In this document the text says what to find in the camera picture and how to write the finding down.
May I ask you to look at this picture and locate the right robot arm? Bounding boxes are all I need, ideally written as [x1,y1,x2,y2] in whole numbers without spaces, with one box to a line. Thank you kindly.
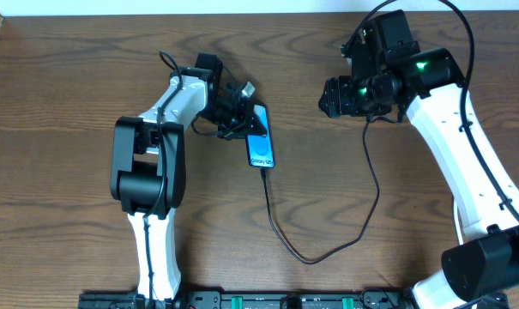
[318,10,519,308]

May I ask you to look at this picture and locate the blue Samsung Galaxy smartphone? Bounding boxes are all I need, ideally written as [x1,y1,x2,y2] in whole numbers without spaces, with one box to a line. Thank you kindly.
[246,105,275,168]

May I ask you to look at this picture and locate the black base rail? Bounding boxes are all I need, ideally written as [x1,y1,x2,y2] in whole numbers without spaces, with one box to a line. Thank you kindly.
[77,290,510,309]

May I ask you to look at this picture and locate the black USB charging cable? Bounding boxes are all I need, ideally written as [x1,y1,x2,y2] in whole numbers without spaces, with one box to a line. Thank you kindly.
[259,113,404,265]

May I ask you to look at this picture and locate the white power strip cord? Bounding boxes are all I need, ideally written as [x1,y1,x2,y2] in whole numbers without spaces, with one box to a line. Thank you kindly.
[451,197,465,248]

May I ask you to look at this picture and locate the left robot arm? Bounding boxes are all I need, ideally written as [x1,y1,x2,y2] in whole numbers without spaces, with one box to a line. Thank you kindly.
[111,51,268,308]

